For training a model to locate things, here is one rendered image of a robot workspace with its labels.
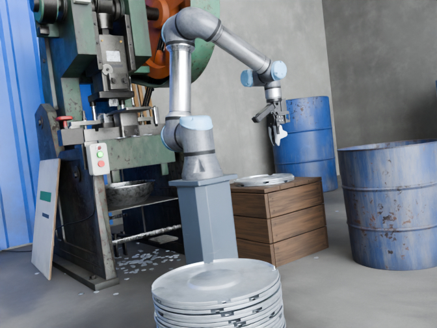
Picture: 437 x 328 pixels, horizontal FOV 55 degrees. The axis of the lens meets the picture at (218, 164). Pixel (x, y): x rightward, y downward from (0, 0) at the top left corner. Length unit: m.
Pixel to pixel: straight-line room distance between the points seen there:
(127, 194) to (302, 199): 0.85
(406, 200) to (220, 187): 0.71
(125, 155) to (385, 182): 1.15
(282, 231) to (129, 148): 0.81
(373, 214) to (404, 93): 3.15
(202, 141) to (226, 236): 0.35
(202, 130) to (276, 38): 3.38
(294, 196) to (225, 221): 0.52
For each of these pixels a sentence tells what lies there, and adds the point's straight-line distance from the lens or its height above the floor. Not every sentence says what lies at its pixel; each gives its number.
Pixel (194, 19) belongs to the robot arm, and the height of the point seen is 1.02.
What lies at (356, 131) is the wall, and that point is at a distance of 5.14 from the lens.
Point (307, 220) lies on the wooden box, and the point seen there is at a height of 0.16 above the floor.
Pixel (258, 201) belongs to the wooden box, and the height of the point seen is 0.30.
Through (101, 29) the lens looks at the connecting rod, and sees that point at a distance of 2.34.
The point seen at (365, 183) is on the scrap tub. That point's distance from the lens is 1.75.
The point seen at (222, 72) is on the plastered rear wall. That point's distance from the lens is 4.20.
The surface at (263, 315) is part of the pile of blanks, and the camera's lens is 0.91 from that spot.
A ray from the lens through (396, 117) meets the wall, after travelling 4.86.
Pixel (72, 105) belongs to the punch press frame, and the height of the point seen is 0.86.
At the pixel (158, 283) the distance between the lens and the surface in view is 1.03.
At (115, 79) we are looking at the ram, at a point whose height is 0.94.
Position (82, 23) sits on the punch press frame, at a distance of 2.19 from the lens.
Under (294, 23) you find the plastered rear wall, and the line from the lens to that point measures 5.06.
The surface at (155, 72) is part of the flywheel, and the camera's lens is 2.55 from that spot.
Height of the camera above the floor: 0.57
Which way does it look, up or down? 3 degrees down
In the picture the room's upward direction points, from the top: 7 degrees counter-clockwise
